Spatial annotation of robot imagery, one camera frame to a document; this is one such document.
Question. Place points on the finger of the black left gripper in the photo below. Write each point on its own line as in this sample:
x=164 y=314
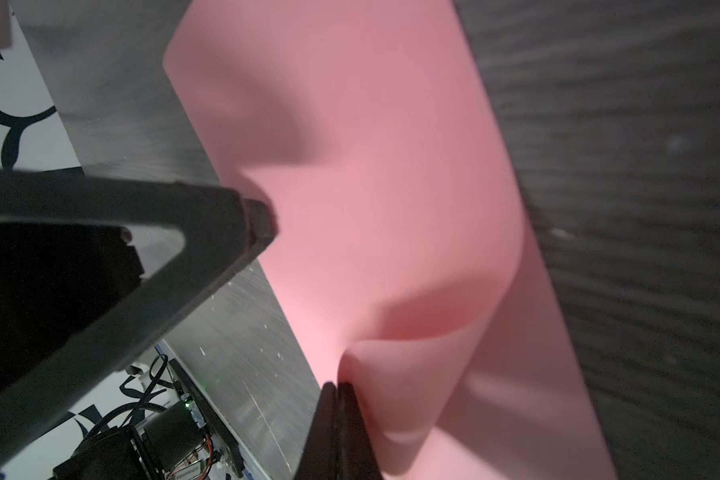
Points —
x=67 y=317

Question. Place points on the pink paper sheet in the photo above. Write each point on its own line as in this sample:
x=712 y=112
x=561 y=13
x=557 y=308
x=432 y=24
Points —
x=404 y=260

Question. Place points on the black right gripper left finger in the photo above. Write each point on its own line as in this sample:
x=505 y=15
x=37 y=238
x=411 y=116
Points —
x=319 y=458

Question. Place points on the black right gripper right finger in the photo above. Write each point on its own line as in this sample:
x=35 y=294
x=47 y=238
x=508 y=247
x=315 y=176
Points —
x=356 y=458

